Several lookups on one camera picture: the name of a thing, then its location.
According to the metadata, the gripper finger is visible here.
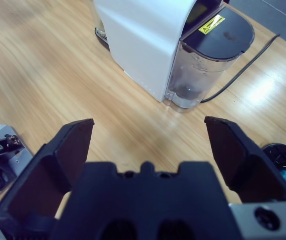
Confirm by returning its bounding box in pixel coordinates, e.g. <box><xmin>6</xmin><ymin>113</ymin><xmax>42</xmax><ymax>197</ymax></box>
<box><xmin>204</xmin><ymin>116</ymin><xmax>286</xmax><ymax>204</ymax></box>
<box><xmin>0</xmin><ymin>118</ymin><xmax>95</xmax><ymax>240</ymax></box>

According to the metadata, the white capsule coffee machine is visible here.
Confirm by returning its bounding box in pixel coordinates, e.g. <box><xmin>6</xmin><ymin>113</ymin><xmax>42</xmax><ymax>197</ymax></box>
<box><xmin>92</xmin><ymin>0</ymin><xmax>223</xmax><ymax>103</ymax></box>

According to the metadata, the yellow warning sticker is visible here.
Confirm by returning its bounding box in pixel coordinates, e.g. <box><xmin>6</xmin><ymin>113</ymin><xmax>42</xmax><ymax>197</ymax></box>
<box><xmin>198</xmin><ymin>14</ymin><xmax>226</xmax><ymax>35</ymax></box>

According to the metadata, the silver drip tray grille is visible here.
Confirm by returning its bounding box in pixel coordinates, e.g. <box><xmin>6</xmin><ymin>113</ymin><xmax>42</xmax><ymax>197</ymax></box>
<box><xmin>94</xmin><ymin>26</ymin><xmax>111</xmax><ymax>47</ymax></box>

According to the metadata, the black wire capsule stand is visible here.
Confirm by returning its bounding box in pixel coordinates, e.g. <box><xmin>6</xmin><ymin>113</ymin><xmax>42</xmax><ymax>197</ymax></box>
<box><xmin>262</xmin><ymin>142</ymin><xmax>286</xmax><ymax>196</ymax></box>

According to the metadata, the black machine power cable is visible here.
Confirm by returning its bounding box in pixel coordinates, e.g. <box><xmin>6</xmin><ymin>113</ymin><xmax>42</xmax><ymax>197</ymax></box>
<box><xmin>200</xmin><ymin>33</ymin><xmax>281</xmax><ymax>103</ymax></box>

